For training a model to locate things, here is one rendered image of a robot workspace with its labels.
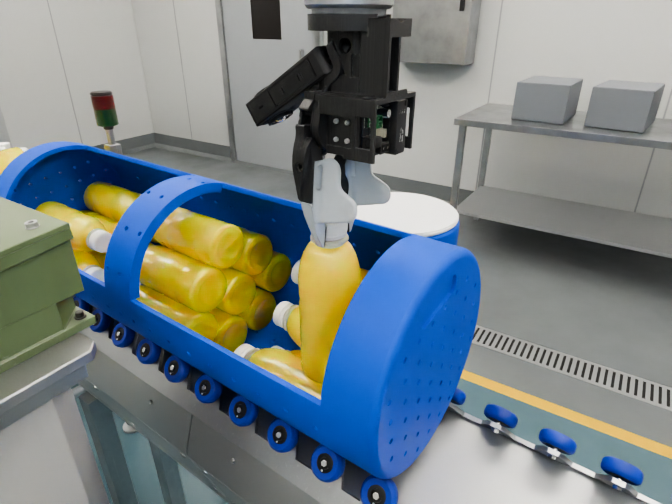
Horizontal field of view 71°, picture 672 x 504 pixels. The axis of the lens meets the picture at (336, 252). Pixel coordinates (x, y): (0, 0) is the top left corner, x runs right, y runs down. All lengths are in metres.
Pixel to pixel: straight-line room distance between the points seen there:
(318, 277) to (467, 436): 0.36
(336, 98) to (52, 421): 0.44
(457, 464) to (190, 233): 0.50
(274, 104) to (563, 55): 3.45
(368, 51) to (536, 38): 3.48
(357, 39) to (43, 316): 0.41
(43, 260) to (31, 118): 5.25
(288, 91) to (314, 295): 0.21
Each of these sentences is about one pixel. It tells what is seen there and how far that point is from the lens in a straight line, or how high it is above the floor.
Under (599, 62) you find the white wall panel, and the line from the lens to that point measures 3.82.
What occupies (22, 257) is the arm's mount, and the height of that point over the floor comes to 1.26.
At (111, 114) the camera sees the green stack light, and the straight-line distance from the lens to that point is 1.64.
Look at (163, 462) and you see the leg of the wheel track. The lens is 1.60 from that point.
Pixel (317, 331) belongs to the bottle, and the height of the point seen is 1.15.
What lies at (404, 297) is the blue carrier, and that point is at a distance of 0.46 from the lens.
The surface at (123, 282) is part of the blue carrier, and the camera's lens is 0.73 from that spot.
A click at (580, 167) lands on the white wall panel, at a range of 3.93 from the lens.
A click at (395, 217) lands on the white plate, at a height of 1.04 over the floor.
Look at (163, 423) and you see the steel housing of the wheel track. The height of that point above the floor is 0.86.
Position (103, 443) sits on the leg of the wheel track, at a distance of 1.42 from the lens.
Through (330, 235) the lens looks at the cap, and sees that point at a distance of 0.48.
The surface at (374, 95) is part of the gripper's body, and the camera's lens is 0.41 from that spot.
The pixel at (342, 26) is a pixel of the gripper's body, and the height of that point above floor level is 1.45.
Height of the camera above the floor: 1.46
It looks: 27 degrees down
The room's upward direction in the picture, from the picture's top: straight up
